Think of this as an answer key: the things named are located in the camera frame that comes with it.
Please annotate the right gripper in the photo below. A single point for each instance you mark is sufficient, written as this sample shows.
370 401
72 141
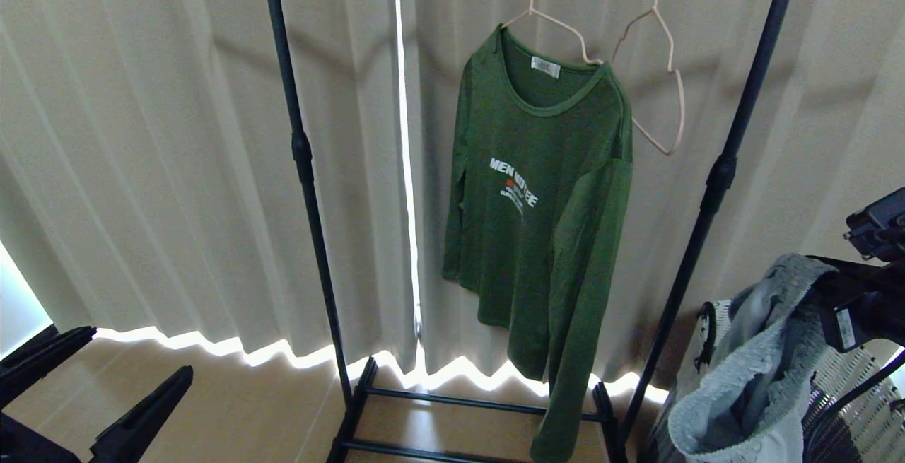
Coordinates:
880 304

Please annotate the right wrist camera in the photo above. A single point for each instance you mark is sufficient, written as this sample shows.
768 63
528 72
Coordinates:
880 226

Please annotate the white laundry basket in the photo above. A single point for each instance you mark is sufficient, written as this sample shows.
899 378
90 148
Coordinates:
877 420

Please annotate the beige curtain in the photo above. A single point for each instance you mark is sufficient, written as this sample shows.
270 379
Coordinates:
141 166

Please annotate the pale grey shorts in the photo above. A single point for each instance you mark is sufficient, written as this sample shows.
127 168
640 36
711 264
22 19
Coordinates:
749 378

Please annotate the pink clothes hanger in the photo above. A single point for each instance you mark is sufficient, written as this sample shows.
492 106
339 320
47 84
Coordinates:
558 25
670 56

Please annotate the black clothes rack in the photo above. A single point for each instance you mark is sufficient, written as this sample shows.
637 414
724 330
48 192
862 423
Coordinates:
304 159

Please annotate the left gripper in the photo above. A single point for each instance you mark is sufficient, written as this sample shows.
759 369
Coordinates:
28 445

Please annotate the green long-sleeved shirt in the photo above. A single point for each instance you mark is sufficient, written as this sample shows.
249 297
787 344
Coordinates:
537 251

